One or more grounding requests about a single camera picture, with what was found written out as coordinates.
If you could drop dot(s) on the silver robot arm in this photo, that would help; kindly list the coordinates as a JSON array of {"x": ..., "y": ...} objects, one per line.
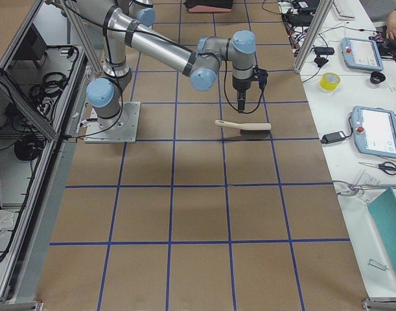
[{"x": 202, "y": 66}]

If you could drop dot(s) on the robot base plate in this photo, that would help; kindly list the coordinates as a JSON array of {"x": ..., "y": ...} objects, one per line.
[{"x": 122, "y": 128}]

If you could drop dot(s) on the upper blue teach pendant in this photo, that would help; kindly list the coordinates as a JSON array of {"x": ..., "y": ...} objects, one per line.
[{"x": 361, "y": 54}]

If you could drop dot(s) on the black handled scissors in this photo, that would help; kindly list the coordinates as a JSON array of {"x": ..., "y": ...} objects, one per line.
[{"x": 386, "y": 167}]

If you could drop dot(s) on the person's hand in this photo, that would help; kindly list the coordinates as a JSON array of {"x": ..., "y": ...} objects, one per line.
[{"x": 391, "y": 29}]

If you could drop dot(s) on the wooden hand brush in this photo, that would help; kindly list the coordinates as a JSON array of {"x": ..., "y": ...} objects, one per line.
[{"x": 247, "y": 128}]

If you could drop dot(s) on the blue teach pendant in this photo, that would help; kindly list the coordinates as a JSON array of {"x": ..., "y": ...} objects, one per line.
[
  {"x": 374, "y": 131},
  {"x": 361, "y": 54}
]

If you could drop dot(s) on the yellow tape roll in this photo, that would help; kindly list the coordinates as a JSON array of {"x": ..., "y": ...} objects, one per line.
[{"x": 330, "y": 81}]

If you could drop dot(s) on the black power adapter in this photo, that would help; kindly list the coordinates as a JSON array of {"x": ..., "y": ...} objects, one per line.
[{"x": 334, "y": 137}]

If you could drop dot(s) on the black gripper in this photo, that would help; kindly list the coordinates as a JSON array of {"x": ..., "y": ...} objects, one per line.
[{"x": 240, "y": 84}]

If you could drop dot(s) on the teal box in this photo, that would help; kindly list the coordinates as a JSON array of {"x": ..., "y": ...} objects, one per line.
[{"x": 383, "y": 212}]

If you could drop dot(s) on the aluminium frame post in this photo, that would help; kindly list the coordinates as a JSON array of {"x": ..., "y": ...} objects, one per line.
[{"x": 315, "y": 26}]

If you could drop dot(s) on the lower blue teach pendant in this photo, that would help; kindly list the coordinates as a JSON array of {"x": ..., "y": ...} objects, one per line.
[{"x": 374, "y": 131}]

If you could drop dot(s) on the small black bowl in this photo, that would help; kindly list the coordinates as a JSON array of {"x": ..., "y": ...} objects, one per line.
[{"x": 377, "y": 77}]

